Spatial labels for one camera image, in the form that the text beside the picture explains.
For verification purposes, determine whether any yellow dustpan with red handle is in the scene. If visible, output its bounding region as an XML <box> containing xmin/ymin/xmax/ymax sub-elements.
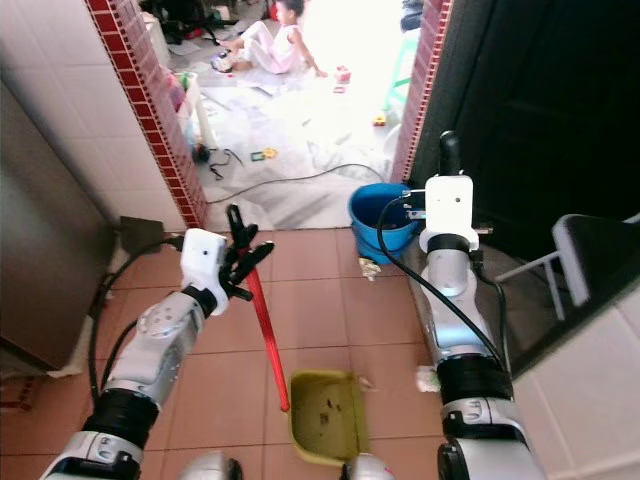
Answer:
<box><xmin>244</xmin><ymin>268</ymin><xmax>372</xmax><ymax>468</ymax></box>

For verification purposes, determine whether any green plastic stool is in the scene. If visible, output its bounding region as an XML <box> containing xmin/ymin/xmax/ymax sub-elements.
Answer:
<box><xmin>381</xmin><ymin>28</ymin><xmax>424</xmax><ymax>113</ymax></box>

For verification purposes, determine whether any small grey box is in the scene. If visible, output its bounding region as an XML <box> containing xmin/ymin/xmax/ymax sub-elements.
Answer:
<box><xmin>118</xmin><ymin>215</ymin><xmax>167</xmax><ymax>257</ymax></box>

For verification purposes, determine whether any blue plastic bucket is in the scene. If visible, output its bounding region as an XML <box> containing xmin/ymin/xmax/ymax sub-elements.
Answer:
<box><xmin>348</xmin><ymin>181</ymin><xmax>423</xmax><ymax>264</ymax></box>

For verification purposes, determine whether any small white litter piece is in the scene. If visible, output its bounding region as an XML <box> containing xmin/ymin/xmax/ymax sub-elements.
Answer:
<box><xmin>357</xmin><ymin>257</ymin><xmax>382</xmax><ymax>282</ymax></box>

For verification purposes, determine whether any child in pink clothes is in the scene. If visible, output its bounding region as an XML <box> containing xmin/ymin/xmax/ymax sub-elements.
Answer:
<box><xmin>210</xmin><ymin>0</ymin><xmax>330</xmax><ymax>80</ymax></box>

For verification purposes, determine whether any steel grey fridge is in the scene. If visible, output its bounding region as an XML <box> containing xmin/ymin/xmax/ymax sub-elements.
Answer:
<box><xmin>0</xmin><ymin>82</ymin><xmax>128</xmax><ymax>373</ymax></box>

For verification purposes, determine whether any silver left robot leg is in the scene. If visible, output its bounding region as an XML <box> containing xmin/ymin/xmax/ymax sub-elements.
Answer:
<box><xmin>174</xmin><ymin>451</ymin><xmax>242</xmax><ymax>480</ymax></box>

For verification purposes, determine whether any silver robot leg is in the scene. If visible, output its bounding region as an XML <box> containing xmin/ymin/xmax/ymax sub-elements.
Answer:
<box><xmin>174</xmin><ymin>451</ymin><xmax>242</xmax><ymax>480</ymax></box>
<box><xmin>340</xmin><ymin>454</ymin><xmax>397</xmax><ymax>480</ymax></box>

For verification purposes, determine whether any white paper scrap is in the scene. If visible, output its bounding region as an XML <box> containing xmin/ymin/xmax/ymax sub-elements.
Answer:
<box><xmin>415</xmin><ymin>365</ymin><xmax>441</xmax><ymax>393</ymax></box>

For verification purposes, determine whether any silver right robot leg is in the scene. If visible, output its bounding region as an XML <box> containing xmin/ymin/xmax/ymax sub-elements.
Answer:
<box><xmin>340</xmin><ymin>454</ymin><xmax>397</xmax><ymax>480</ymax></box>

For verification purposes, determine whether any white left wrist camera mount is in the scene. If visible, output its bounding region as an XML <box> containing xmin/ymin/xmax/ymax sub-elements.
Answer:
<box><xmin>180</xmin><ymin>228</ymin><xmax>230</xmax><ymax>314</ymax></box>

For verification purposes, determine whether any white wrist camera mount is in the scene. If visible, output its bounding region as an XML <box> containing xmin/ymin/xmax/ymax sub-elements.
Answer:
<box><xmin>400</xmin><ymin>174</ymin><xmax>477</xmax><ymax>254</ymax></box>
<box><xmin>180</xmin><ymin>228</ymin><xmax>230</xmax><ymax>314</ymax></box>

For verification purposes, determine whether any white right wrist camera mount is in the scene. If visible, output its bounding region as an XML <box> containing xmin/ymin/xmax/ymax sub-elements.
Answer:
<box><xmin>400</xmin><ymin>174</ymin><xmax>477</xmax><ymax>254</ymax></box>

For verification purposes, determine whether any black floor cable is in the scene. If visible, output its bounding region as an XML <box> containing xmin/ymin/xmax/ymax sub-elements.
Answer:
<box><xmin>205</xmin><ymin>162</ymin><xmax>383</xmax><ymax>205</ymax></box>

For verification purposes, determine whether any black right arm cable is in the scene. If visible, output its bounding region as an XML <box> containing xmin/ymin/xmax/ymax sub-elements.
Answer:
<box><xmin>376</xmin><ymin>194</ymin><xmax>513</xmax><ymax>373</ymax></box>

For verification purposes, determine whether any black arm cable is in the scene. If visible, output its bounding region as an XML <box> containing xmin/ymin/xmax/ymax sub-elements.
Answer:
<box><xmin>87</xmin><ymin>237</ymin><xmax>183</xmax><ymax>399</ymax></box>
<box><xmin>376</xmin><ymin>194</ymin><xmax>513</xmax><ymax>373</ymax></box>

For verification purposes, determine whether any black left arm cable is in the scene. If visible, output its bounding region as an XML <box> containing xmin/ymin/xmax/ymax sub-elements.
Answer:
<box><xmin>87</xmin><ymin>237</ymin><xmax>183</xmax><ymax>399</ymax></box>

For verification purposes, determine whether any black chair with white frame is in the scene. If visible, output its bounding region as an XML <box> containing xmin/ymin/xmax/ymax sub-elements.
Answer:
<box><xmin>495</xmin><ymin>212</ymin><xmax>640</xmax><ymax>307</ymax></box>

